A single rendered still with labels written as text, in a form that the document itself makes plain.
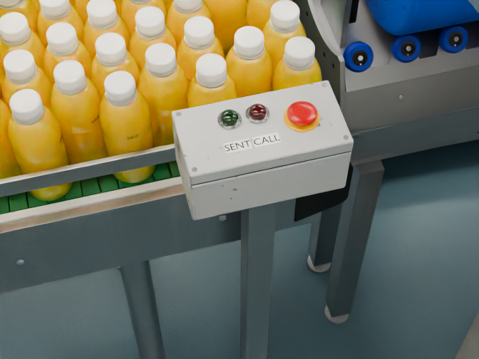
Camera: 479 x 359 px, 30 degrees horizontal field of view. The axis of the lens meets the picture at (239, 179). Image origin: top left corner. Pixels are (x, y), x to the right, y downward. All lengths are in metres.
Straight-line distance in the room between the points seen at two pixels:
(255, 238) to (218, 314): 0.92
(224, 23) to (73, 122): 0.27
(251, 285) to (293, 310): 0.80
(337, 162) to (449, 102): 0.40
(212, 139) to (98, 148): 0.24
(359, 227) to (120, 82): 0.77
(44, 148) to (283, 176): 0.31
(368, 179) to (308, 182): 0.54
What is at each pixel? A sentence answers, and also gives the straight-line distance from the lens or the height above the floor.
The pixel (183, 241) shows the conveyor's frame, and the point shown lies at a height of 0.77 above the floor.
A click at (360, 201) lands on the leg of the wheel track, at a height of 0.54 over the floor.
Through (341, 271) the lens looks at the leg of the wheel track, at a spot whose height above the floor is 0.26.
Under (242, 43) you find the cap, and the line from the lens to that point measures 1.18.
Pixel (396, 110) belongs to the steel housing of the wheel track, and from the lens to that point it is 1.42.
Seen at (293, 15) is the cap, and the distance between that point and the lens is 1.21.
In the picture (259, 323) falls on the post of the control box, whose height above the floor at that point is 0.59.
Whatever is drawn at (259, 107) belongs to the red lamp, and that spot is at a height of 1.11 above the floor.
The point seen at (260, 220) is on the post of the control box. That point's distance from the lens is 1.21.
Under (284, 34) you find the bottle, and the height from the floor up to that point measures 1.06.
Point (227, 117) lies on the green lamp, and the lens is 1.06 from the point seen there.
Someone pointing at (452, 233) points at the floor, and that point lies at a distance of 2.33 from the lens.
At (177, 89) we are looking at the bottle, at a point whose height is 1.04.
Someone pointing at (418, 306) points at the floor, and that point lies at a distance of 2.21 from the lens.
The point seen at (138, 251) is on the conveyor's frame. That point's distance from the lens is 1.37.
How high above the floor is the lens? 1.95
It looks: 56 degrees down
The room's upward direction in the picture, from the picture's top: straight up
